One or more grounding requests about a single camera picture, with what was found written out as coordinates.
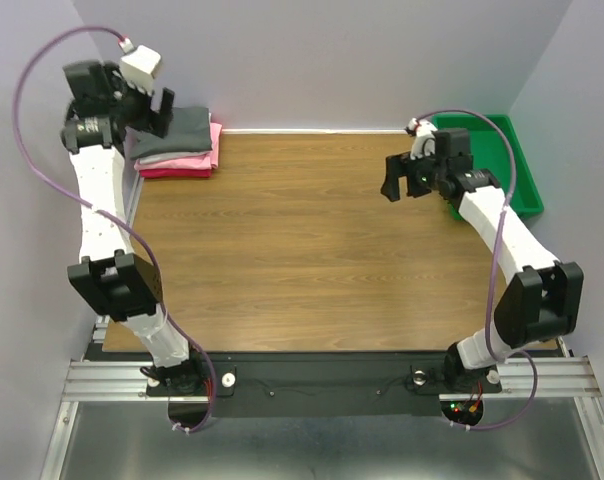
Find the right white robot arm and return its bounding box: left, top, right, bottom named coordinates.
left=381, top=119, right=584, bottom=390

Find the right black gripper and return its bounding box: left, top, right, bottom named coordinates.
left=379, top=144, right=446, bottom=202

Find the green plastic tray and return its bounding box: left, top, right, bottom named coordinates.
left=430, top=114, right=545, bottom=221

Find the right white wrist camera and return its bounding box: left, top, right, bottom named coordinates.
left=405, top=118, right=437, bottom=160

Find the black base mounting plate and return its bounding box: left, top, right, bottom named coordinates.
left=145, top=351, right=503, bottom=419

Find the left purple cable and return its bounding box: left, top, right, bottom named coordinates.
left=12, top=26, right=218, bottom=435

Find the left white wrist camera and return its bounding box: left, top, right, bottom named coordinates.
left=118, top=37, right=162, bottom=95

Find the pink folded t-shirt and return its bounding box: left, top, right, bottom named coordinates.
left=134, top=123, right=222, bottom=171

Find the white folded t-shirt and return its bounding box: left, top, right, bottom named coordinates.
left=137, top=152, right=208, bottom=164

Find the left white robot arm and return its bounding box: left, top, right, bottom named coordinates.
left=61, top=60, right=214, bottom=396

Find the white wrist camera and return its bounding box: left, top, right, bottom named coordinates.
left=118, top=37, right=162, bottom=95
left=405, top=118, right=437, bottom=160

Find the dark grey t-shirt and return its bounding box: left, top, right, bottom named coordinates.
left=129, top=106, right=212, bottom=160

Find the red folded t-shirt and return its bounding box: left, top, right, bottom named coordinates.
left=138, top=168, right=214, bottom=179

